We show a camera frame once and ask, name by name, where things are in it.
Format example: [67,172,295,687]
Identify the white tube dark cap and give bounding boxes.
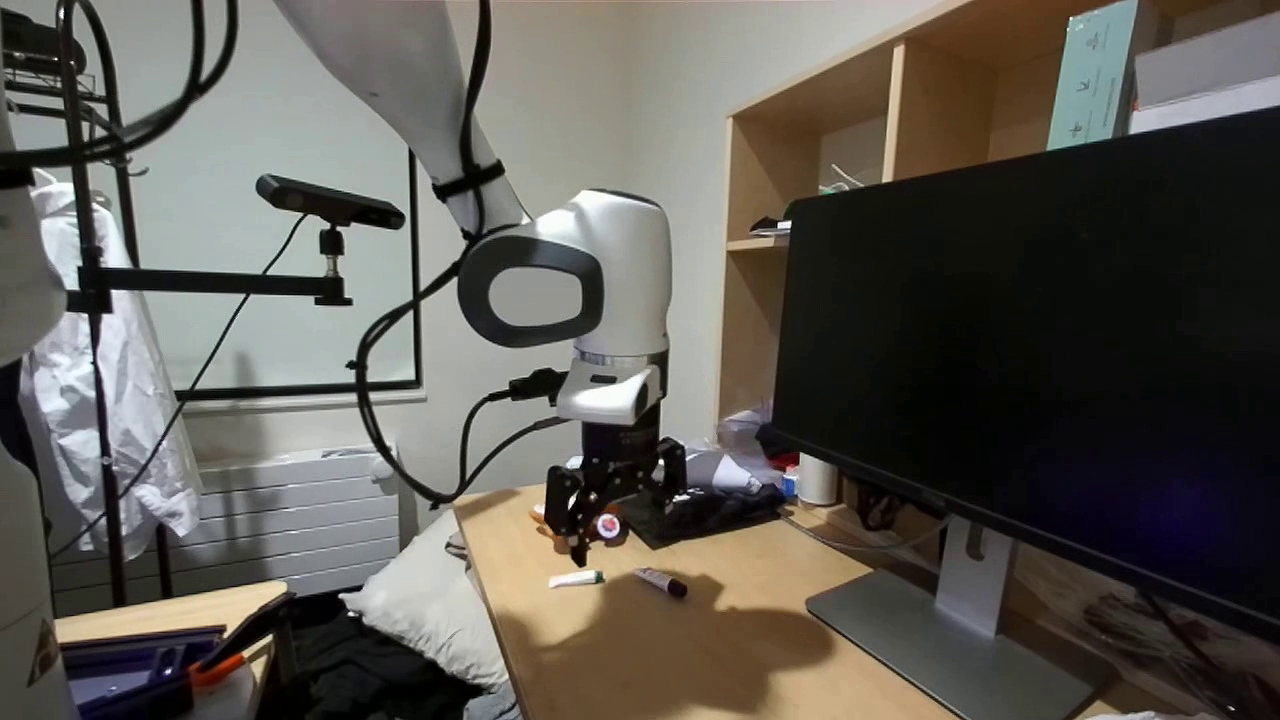
[634,566,690,598]

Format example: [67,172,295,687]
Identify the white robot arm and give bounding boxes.
[276,0,677,565]

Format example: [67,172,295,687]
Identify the black pouch with label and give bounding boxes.
[625,487,786,549]

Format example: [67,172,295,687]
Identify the wooden shelf unit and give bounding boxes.
[722,0,1280,442]

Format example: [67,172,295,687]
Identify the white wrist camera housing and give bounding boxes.
[556,364,662,426]

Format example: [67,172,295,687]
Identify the purple tool tray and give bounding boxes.
[66,622,226,720]

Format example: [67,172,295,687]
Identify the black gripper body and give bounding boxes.
[543,408,674,514]

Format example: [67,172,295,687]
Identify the white tube green cap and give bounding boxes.
[549,566,605,587]

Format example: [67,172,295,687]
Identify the white pillow on floor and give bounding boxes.
[345,511,507,687]

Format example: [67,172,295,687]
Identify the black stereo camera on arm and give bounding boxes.
[257,172,404,227]

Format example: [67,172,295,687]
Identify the black computer monitor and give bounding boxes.
[774,108,1280,720]

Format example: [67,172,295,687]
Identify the white radiator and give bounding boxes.
[53,441,407,616]

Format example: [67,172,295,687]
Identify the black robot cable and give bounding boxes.
[354,252,573,511]

